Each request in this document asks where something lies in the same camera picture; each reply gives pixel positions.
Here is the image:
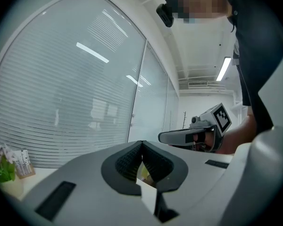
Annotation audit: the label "long ceiling light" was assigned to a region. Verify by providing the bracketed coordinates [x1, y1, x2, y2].
[216, 56, 232, 82]

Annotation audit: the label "lime green round stool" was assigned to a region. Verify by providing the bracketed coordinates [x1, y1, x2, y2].
[141, 165, 154, 182]

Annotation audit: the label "ceiling air vent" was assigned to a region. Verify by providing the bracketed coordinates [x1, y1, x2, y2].
[187, 80, 208, 88]

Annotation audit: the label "person's right hand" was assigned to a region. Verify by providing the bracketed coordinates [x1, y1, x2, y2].
[193, 130, 215, 153]

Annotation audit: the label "pink flowers in lime pot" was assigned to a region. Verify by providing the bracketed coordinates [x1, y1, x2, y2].
[0, 143, 17, 183]

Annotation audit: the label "person's right forearm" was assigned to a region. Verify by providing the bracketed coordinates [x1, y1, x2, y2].
[216, 113, 258, 155]

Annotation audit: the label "person's head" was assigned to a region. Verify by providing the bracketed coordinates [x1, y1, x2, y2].
[164, 0, 233, 24]

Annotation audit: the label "small printed card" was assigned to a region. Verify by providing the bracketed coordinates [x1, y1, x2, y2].
[13, 149, 36, 179]

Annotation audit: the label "white window blinds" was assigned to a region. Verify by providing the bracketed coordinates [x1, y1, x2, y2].
[0, 0, 169, 169]

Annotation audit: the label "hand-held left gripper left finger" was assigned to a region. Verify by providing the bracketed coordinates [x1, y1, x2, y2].
[16, 140, 156, 226]

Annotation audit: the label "person's black shirt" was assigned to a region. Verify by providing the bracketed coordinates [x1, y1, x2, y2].
[223, 0, 283, 136]

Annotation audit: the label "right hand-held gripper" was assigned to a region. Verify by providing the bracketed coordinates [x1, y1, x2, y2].
[158, 103, 233, 153]

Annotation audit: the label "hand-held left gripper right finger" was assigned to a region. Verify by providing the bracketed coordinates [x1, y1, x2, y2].
[142, 140, 234, 224]

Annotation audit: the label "black head-mounted camera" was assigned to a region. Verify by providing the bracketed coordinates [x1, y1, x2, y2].
[156, 3, 175, 28]

